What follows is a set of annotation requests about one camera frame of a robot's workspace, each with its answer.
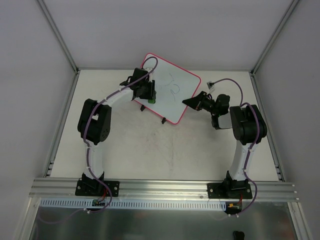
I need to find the green bone-shaped eraser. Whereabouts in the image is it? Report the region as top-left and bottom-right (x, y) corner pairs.
(148, 99), (156, 104)

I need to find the pink-framed whiteboard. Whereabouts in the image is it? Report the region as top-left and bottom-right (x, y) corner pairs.
(135, 52), (202, 125)

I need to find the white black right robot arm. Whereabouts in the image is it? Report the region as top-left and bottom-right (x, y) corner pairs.
(77, 68), (156, 190)

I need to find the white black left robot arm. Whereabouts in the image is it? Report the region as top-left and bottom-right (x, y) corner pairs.
(182, 91), (268, 189)

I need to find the black object bottom edge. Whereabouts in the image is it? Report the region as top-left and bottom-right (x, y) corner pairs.
(233, 231), (245, 240)

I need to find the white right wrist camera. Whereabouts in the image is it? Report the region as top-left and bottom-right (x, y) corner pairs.
(142, 67), (156, 82)

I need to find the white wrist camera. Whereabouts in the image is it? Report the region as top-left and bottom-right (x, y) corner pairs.
(142, 67), (156, 82)
(206, 81), (215, 91)

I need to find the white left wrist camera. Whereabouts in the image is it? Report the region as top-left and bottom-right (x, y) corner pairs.
(206, 81), (215, 91)

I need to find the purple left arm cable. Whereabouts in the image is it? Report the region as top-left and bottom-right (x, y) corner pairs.
(213, 78), (262, 218)

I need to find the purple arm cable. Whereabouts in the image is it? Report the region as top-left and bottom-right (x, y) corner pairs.
(213, 78), (262, 218)
(82, 56), (159, 181)

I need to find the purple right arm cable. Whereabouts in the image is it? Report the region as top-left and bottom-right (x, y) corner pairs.
(82, 56), (159, 181)

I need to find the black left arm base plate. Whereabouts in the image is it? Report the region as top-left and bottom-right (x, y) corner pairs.
(206, 182), (253, 200)

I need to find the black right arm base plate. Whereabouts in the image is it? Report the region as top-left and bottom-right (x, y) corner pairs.
(75, 178), (120, 197)

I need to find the left aluminium frame post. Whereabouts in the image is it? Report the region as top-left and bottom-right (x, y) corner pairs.
(36, 0), (79, 74)

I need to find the aluminium frame post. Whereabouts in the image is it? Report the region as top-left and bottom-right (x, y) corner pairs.
(250, 0), (301, 76)
(36, 0), (79, 74)

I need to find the right aluminium frame post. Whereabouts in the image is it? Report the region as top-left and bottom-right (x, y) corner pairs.
(250, 0), (301, 76)

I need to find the aluminium mounting rail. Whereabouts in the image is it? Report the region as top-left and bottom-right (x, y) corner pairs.
(29, 177), (300, 202)

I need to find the white slotted cable duct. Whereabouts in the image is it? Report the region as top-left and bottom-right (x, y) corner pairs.
(39, 198), (227, 212)

